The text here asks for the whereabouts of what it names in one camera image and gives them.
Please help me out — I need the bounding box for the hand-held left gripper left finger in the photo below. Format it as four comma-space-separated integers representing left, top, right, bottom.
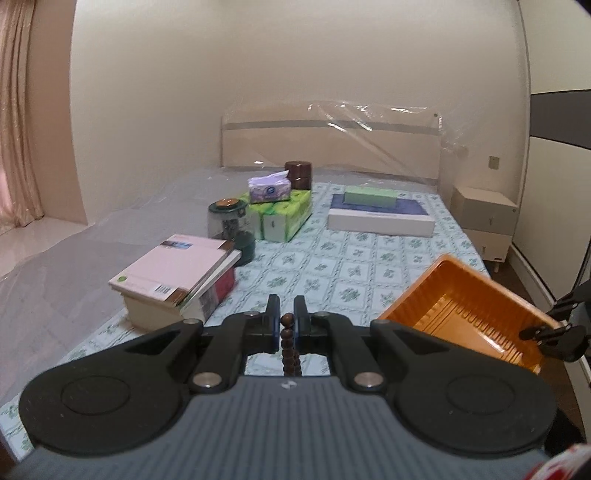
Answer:
115, 294, 281, 394

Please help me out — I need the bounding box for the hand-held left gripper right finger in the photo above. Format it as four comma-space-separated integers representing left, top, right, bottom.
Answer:
294, 294, 459, 393

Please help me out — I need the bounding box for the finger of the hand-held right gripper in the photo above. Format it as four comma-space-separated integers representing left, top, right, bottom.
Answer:
547, 276, 591, 322
518, 324, 563, 343

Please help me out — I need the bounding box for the reddish brown bead bracelet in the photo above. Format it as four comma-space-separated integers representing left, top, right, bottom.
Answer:
278, 313, 303, 379

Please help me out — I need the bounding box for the orange plastic tray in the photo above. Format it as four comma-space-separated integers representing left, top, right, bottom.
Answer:
378, 254, 561, 374

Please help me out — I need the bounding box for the thin green spine book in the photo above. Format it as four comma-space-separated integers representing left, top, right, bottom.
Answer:
178, 249, 243, 310

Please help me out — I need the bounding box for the dark green glass jar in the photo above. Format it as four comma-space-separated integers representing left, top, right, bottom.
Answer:
207, 198, 256, 267

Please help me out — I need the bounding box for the green tissue pack bundle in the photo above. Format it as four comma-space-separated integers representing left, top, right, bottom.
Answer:
238, 189, 313, 244

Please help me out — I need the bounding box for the red white patterned clothing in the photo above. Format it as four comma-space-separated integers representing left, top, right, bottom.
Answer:
526, 443, 591, 480

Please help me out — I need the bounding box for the white wardrobe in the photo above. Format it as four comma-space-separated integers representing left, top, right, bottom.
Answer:
512, 0, 591, 315

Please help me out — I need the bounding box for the white nightstand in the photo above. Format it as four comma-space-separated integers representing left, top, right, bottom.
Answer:
450, 186, 519, 273

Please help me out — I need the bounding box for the pink cover book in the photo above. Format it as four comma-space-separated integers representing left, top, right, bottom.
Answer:
108, 233, 234, 305

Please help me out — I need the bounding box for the long white box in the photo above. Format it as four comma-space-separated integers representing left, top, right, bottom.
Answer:
328, 208, 436, 237

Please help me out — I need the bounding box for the purple tissue box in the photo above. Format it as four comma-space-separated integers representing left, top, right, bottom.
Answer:
247, 171, 293, 205

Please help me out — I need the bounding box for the green box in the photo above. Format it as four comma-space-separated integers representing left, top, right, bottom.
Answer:
344, 186, 399, 208

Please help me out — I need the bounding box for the brown cylindrical container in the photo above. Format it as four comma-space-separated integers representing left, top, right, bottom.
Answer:
284, 160, 313, 191

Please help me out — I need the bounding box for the flat blue box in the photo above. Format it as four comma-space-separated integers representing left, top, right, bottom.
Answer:
330, 193, 430, 217

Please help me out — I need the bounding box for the clear plastic wrap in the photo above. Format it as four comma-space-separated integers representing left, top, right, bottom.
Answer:
217, 97, 467, 204

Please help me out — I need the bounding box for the grey mattress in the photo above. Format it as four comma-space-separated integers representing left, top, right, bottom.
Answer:
0, 166, 250, 407

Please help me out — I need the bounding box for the pink curtain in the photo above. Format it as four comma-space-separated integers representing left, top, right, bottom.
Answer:
0, 0, 47, 232

